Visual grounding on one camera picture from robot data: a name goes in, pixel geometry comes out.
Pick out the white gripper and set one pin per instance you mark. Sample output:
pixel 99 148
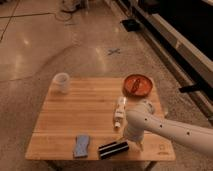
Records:
pixel 134 132

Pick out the black striped eraser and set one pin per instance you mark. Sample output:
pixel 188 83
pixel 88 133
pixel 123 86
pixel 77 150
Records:
pixel 111 149

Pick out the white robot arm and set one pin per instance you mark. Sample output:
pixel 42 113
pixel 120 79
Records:
pixel 140 118

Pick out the white tube bottle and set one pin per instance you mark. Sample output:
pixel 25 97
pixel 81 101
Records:
pixel 119 112

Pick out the blue sponge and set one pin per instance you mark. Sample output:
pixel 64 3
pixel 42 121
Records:
pixel 81 146

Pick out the wooden folding table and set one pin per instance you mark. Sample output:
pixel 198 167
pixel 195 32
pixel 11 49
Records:
pixel 88 109

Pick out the black floor box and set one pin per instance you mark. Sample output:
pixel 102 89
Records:
pixel 130 25

